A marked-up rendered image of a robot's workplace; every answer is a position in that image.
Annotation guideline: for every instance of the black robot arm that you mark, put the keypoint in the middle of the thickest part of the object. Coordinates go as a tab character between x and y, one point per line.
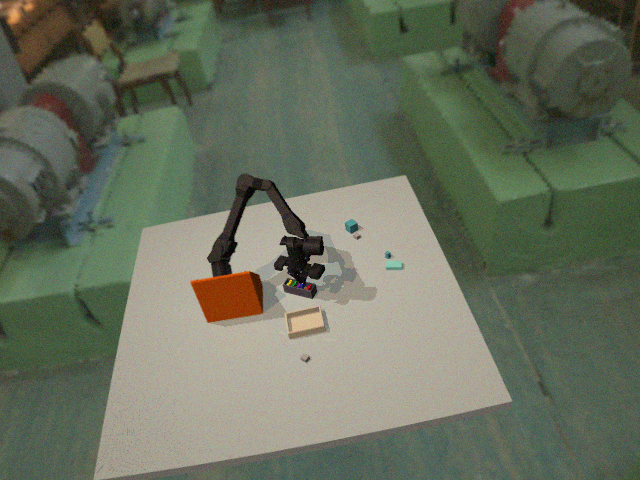
224	246

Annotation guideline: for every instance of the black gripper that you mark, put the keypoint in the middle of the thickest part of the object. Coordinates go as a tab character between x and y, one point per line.
298	264

